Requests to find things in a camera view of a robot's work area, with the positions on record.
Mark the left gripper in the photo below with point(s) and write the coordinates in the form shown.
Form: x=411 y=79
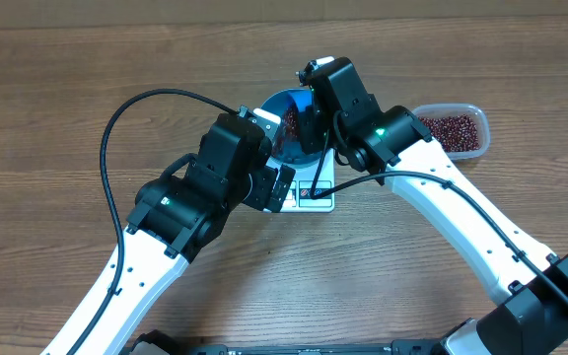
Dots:
x=261 y=198

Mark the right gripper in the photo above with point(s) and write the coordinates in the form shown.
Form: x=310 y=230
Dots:
x=313 y=125

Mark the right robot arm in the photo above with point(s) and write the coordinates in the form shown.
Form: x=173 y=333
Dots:
x=525 y=279

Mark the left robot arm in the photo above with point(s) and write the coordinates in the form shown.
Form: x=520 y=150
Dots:
x=174 y=217

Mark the teal bowl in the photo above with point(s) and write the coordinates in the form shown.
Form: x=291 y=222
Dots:
x=290 y=105

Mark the red beans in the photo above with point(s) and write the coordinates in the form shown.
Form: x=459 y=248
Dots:
x=455 y=133

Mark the clear plastic container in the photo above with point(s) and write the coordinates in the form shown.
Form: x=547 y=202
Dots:
x=474 y=112

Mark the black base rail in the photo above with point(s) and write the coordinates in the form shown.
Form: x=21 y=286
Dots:
x=395 y=347

